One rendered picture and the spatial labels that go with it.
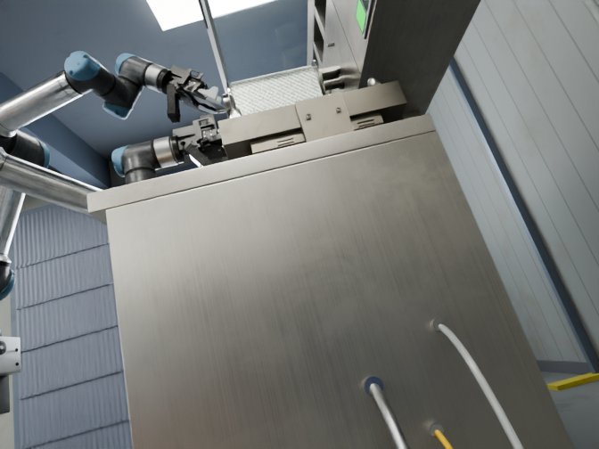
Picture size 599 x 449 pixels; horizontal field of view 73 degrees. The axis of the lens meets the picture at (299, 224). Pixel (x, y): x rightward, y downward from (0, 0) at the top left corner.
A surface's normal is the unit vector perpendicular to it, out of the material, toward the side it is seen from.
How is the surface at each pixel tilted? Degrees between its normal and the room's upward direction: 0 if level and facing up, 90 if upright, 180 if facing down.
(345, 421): 90
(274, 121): 90
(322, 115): 90
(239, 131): 90
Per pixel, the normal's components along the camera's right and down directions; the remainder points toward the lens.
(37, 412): -0.09, -0.30
